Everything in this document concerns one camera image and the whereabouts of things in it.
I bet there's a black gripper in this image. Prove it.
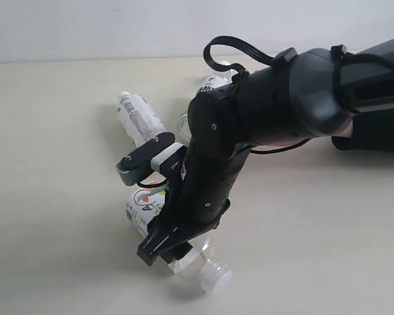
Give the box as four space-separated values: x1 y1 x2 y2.
137 84 251 266

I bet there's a clear bottle green lime label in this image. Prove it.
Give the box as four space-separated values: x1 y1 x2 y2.
177 70 241 147

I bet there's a clear bottle white text label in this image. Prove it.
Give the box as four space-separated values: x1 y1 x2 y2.
117 91 166 148

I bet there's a clear bottle floral label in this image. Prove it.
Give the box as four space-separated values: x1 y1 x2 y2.
126 187 232 293

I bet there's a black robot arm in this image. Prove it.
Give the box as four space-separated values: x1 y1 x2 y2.
137 35 394 265

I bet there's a wrist camera black grey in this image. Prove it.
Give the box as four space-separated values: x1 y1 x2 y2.
116 132 187 186

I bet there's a black cable loop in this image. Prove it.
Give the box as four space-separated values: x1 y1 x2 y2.
203 35 283 76

